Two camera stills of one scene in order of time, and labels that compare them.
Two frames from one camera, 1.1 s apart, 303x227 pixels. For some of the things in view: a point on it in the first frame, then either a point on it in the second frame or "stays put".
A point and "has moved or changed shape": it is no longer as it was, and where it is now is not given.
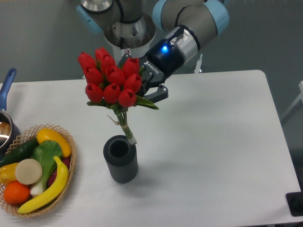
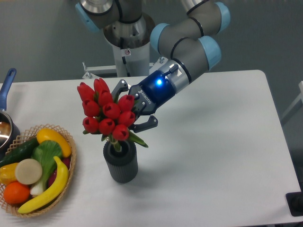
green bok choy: (44, 152) stays put
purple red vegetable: (66, 161) stays put
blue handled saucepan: (10, 133) stays put
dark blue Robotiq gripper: (165, 59) → (158, 87)
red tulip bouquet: (116, 87) has moved or changed shape
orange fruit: (16, 193) stays put
